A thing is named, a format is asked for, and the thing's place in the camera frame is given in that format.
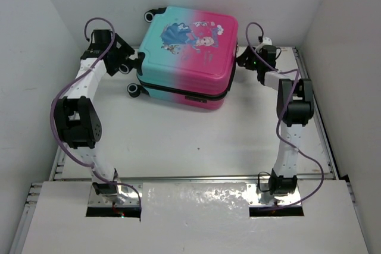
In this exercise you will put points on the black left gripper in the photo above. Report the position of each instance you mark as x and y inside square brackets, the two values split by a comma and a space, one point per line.
[124, 52]

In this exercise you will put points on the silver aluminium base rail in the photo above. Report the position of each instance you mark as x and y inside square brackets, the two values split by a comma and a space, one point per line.
[252, 195]

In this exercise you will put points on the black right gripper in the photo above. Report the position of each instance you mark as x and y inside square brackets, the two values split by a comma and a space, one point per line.
[243, 60]

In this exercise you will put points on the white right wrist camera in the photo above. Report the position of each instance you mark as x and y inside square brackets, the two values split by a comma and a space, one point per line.
[266, 41]

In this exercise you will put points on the pink teal suitcase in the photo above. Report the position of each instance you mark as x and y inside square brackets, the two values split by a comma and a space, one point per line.
[187, 57]

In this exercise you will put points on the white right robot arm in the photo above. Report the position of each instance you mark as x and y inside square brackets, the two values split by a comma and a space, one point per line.
[294, 109]

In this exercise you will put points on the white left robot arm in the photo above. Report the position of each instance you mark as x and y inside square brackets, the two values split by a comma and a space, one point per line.
[77, 123]

